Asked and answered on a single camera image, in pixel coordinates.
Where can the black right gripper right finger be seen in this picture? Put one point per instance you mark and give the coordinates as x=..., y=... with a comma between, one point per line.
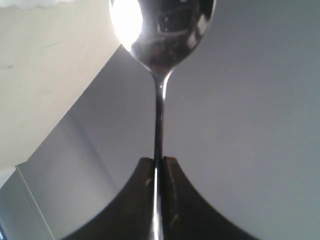
x=186, y=215

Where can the stainless steel spork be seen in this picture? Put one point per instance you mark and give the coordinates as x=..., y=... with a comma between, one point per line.
x=160, y=34

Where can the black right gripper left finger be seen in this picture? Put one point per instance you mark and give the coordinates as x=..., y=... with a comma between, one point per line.
x=129, y=215

